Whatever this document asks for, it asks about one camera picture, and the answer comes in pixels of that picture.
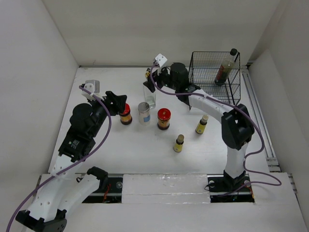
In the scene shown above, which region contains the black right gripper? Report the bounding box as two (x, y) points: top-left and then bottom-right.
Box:
(143, 64), (179, 92)

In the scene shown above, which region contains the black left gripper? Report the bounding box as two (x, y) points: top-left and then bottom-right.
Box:
(87, 91), (126, 138)

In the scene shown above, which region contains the clear glass oil dispenser bottle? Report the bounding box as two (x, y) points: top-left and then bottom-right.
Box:
(143, 68), (156, 109)

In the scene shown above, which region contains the red lid jar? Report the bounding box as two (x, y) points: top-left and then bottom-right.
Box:
(157, 108), (171, 131)
(119, 103), (132, 125)

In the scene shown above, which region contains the silver shaker can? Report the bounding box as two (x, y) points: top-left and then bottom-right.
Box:
(138, 102), (150, 126)

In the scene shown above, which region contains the small yellow bottle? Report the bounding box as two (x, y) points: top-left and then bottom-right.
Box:
(173, 134), (184, 152)
(196, 115), (209, 134)

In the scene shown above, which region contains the tall dark sauce bottle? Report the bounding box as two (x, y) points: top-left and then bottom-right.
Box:
(214, 48), (238, 86)

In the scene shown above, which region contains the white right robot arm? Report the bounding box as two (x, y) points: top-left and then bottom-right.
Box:
(143, 62), (255, 192)

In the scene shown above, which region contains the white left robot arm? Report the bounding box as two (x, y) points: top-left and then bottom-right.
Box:
(15, 89), (127, 232)

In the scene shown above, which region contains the white foam block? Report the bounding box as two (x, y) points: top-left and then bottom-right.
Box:
(122, 174), (211, 204)

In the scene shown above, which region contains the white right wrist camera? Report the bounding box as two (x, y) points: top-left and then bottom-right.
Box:
(154, 54), (168, 68)

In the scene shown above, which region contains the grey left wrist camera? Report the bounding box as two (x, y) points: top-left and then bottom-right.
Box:
(84, 80), (100, 94)

